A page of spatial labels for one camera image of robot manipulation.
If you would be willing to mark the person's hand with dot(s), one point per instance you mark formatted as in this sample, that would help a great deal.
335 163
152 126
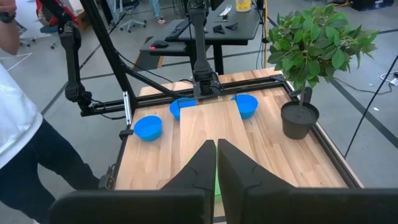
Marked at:
6 5

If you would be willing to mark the black computer mouse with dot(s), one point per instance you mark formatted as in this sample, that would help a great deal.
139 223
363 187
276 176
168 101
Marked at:
160 44

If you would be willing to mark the black keyboard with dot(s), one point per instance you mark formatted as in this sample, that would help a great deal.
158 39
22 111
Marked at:
177 31

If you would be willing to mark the black table clamp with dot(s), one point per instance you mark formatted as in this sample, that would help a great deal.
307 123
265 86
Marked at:
126 133

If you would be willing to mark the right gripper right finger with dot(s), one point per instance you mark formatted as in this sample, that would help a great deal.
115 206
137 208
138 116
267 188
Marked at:
242 186

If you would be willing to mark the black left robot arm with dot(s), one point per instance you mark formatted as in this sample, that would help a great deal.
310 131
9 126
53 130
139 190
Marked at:
202 62

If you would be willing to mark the small black camera box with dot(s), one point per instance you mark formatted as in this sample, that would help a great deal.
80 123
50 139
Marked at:
107 182

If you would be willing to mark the red jacket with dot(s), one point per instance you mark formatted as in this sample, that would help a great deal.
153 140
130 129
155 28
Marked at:
38 7

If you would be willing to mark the black wristwatch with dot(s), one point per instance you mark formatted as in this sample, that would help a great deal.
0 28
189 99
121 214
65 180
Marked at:
7 17

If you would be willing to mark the blue plastic mini bowl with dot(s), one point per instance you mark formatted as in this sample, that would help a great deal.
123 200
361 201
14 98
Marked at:
248 107
174 109
148 130

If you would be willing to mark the black standing desk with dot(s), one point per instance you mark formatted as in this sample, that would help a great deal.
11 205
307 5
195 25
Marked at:
236 34

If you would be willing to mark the person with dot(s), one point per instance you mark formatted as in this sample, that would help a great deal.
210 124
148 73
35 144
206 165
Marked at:
15 124
158 12

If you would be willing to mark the artificial plant in black pot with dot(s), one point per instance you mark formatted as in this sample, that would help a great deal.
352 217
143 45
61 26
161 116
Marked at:
298 124

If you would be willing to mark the black post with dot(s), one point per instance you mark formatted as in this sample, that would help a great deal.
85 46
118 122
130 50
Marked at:
308 95

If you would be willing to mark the green plastic mini bowl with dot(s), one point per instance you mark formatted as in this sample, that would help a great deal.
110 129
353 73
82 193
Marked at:
218 193

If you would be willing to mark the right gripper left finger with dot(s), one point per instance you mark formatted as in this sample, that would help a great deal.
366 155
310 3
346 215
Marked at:
199 180

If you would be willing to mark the silver handheld device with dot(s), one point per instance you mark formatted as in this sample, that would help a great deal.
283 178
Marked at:
225 10

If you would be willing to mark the yellow plastic container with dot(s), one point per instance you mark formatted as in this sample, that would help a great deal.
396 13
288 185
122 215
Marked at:
243 5

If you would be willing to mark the office chair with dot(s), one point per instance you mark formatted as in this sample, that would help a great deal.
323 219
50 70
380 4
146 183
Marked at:
133 21
49 29
24 31

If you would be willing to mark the black equipment case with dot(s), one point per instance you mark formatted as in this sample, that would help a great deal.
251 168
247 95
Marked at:
371 4

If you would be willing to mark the black aluminium rig frame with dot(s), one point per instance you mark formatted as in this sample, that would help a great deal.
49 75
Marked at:
248 86

